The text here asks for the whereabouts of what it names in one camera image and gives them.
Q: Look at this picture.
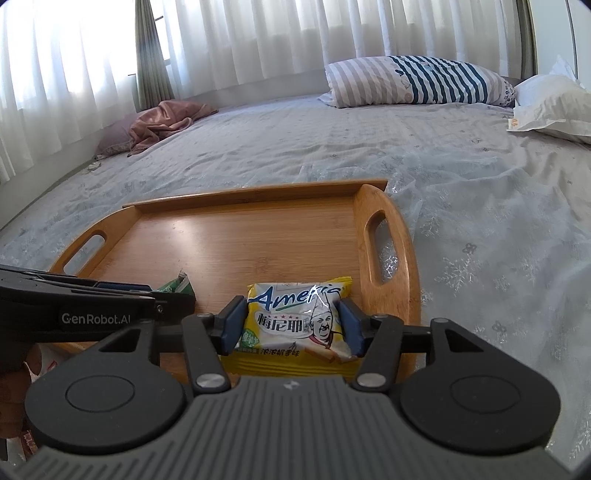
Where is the small metallic object on bed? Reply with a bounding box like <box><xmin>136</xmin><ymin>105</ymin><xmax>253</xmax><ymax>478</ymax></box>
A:
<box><xmin>86</xmin><ymin>160</ymin><xmax>102</xmax><ymax>172</ymax></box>

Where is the white pillow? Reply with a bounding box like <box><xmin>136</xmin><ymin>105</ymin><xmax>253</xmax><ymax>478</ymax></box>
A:
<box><xmin>507</xmin><ymin>55</ymin><xmax>591</xmax><ymax>145</ymax></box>

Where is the purple pillow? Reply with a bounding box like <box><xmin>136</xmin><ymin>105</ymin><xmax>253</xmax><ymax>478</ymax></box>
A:
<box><xmin>94</xmin><ymin>114</ymin><xmax>137</xmax><ymax>160</ymax></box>

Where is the striped pillow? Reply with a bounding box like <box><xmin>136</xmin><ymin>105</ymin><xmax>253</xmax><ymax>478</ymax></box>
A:
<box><xmin>320</xmin><ymin>55</ymin><xmax>515</xmax><ymax>109</ymax></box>

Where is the wooden serving tray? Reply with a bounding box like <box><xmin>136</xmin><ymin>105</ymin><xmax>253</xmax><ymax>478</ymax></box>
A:
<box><xmin>53</xmin><ymin>179</ymin><xmax>421</xmax><ymax>324</ymax></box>

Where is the green wasabi peas packet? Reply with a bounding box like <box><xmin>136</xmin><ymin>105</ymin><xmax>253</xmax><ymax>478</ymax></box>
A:
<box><xmin>156</xmin><ymin>271</ymin><xmax>195</xmax><ymax>298</ymax></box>

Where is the yellow Amerie wafer packet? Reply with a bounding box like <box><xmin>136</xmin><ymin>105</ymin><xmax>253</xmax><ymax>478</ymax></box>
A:
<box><xmin>221</xmin><ymin>276</ymin><xmax>361</xmax><ymax>380</ymax></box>

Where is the white sheer curtain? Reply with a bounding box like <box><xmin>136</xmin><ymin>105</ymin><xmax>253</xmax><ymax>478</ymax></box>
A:
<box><xmin>1</xmin><ymin>1</ymin><xmax>524</xmax><ymax>182</ymax></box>

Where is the pale blue snowflake bedspread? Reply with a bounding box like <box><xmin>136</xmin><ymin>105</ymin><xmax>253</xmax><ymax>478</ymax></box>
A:
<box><xmin>1</xmin><ymin>98</ymin><xmax>590</xmax><ymax>466</ymax></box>

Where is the green drape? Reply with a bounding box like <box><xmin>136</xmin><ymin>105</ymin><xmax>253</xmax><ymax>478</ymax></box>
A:
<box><xmin>135</xmin><ymin>0</ymin><xmax>173</xmax><ymax>110</ymax></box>

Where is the pink crumpled blanket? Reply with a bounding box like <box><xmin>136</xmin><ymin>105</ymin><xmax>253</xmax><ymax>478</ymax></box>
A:
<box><xmin>129</xmin><ymin>100</ymin><xmax>218</xmax><ymax>155</ymax></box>

